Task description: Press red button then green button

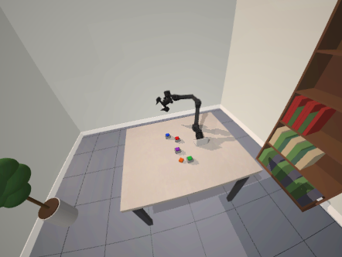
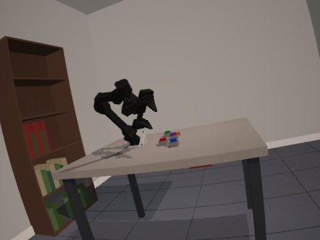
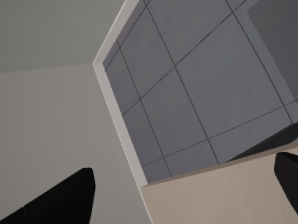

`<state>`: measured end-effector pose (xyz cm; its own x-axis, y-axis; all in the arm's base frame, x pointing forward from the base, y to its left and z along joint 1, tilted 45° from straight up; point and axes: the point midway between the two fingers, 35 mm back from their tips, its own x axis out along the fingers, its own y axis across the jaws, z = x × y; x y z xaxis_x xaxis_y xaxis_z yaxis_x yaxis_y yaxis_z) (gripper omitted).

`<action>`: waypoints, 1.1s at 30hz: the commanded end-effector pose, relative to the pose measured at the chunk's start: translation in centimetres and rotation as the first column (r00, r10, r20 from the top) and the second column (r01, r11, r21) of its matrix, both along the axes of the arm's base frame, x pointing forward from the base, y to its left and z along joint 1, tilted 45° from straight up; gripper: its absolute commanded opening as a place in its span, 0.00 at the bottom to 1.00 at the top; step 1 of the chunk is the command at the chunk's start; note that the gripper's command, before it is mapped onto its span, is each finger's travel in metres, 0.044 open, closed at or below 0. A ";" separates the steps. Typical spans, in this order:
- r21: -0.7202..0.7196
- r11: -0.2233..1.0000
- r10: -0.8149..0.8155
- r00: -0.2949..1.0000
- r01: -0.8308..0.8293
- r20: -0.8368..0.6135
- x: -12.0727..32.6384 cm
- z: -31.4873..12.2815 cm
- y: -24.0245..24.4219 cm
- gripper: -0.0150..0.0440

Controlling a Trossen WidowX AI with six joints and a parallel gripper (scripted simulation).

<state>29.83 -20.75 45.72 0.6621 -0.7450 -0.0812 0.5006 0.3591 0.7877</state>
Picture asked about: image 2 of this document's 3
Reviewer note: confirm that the green button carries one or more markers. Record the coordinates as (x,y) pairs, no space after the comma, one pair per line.
(167,133)

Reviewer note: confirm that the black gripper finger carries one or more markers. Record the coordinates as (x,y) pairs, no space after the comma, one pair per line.
(149,101)
(145,124)

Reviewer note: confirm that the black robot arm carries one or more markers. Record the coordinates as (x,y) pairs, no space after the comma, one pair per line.
(123,92)

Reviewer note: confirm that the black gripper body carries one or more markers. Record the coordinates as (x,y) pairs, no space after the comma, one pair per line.
(140,108)

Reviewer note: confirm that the red button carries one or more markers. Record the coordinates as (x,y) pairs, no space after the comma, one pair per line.
(163,141)

